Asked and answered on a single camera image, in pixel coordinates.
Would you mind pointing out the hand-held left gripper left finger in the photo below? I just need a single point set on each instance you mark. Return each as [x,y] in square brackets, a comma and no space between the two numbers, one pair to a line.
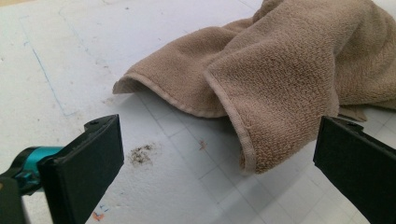
[81,174]

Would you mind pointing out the white foam mat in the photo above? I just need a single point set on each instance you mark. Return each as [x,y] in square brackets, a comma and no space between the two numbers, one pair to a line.
[62,46]

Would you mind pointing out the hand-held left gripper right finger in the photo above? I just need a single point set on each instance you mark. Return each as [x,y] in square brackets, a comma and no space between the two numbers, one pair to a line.
[358,168]

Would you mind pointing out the brown terry towel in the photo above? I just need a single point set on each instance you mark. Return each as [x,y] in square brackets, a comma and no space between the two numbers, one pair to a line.
[280,77]

